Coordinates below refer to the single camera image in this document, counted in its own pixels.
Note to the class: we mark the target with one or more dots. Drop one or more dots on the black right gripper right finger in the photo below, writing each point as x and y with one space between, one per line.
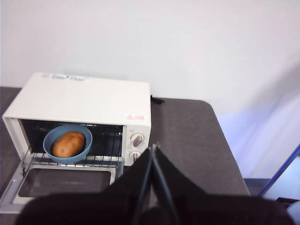
222 211

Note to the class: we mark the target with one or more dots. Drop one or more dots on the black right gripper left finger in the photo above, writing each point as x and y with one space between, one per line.
93 208

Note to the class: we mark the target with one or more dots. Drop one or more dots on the brown potato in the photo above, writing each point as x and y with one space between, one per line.
68 144

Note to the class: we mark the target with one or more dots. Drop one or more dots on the blue ribbed bowl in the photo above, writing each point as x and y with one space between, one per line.
49 143

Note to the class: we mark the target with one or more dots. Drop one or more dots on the metal oven rack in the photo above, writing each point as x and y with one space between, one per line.
98 161

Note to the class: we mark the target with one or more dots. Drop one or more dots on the cream oven knob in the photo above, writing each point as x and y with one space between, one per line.
137 140
134 156

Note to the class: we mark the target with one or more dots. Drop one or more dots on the cream toaster oven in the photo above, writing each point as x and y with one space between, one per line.
82 100

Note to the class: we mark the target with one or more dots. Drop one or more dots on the blue frame bar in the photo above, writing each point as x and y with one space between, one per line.
281 171

